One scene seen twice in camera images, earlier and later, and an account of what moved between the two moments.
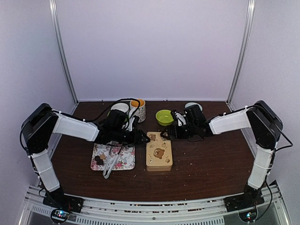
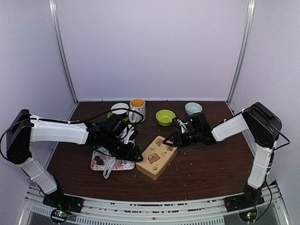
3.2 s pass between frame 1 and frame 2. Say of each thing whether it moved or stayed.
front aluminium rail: stayed
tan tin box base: moved
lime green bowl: stayed
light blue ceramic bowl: stayed
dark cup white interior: stayed
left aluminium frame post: stayed
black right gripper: moved
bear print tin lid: moved
